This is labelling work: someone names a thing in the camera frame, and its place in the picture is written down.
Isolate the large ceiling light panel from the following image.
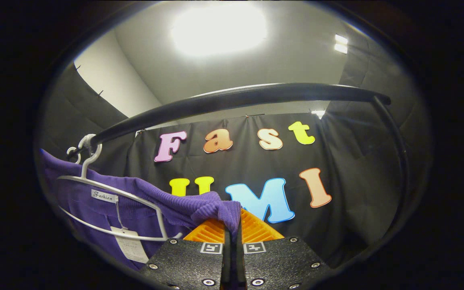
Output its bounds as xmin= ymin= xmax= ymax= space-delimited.
xmin=170 ymin=3 xmax=268 ymax=57

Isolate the black backdrop cloth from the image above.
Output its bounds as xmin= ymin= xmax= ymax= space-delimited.
xmin=35 ymin=24 xmax=434 ymax=270

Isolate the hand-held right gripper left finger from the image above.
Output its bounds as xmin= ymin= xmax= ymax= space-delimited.
xmin=137 ymin=217 xmax=232 ymax=290

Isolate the purple jacket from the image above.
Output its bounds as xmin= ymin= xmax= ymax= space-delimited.
xmin=39 ymin=148 xmax=242 ymax=271

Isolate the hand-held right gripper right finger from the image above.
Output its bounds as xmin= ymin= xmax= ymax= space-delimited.
xmin=236 ymin=207 xmax=331 ymax=290

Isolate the white clothes hanger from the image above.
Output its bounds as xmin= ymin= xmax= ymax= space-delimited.
xmin=57 ymin=134 xmax=184 ymax=242
xmin=66 ymin=146 xmax=83 ymax=165

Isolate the black clothes rack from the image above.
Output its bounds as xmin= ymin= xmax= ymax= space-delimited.
xmin=70 ymin=83 xmax=413 ymax=254

